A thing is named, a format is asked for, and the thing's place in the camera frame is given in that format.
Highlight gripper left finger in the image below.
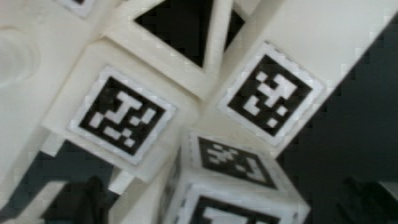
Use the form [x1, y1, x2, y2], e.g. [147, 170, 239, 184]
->
[10, 174, 122, 224]

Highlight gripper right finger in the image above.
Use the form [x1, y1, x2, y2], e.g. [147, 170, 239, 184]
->
[334, 177, 398, 224]

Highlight white chair nut cube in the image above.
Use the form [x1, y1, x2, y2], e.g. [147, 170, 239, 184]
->
[154, 129, 310, 224]

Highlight white chair back frame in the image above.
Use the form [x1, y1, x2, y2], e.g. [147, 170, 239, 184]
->
[0, 0, 398, 224]

